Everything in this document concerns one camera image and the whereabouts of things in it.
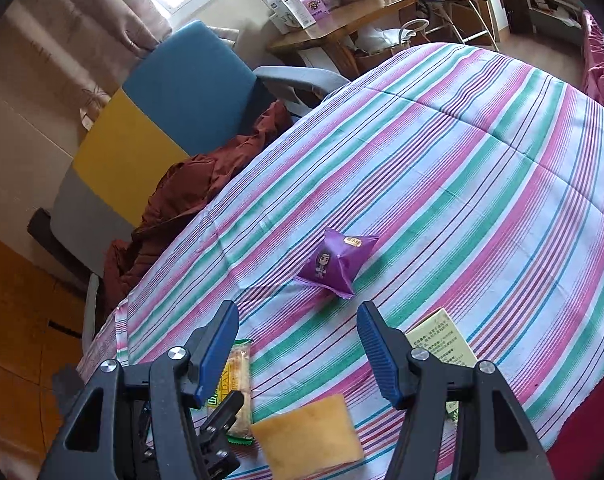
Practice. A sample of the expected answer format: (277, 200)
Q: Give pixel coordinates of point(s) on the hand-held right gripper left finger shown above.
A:
(214, 355)

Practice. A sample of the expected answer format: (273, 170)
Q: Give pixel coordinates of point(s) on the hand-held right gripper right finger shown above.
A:
(376, 355)

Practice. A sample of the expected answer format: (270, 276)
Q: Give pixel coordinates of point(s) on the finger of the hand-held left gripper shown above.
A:
(222, 420)

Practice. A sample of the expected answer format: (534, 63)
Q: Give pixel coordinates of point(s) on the green biscuit packet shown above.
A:
(239, 385)

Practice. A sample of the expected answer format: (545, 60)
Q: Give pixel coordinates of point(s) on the pale printed packet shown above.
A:
(441, 342)

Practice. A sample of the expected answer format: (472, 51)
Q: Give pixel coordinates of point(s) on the yellow snack packet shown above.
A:
(307, 435)

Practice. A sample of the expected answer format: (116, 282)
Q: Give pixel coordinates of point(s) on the purple snack packet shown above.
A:
(334, 262)

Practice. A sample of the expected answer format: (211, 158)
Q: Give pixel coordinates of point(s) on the dark red cloth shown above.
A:
(182, 195)

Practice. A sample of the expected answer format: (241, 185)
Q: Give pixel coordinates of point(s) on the striped blanket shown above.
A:
(431, 185)

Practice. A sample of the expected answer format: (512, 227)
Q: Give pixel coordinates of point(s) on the wooden wardrobe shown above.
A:
(12, 320)

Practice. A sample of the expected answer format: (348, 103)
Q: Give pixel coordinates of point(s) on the grey yellow blue chair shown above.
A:
(192, 80)

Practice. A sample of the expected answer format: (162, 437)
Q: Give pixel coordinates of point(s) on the white plastic bag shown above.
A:
(379, 39)

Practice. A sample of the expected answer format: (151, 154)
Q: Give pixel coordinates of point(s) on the wooden desk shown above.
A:
(342, 27)

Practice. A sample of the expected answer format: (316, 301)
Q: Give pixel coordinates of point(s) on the white box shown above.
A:
(289, 10)

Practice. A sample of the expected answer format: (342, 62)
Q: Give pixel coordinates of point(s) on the purple box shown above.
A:
(319, 2)

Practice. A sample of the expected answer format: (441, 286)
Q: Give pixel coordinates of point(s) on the pink blanket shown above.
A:
(601, 70)

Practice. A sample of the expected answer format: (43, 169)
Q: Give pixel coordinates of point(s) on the beige curtain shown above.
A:
(107, 5)

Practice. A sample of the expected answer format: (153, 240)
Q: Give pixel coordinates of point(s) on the white shelf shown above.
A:
(549, 5)

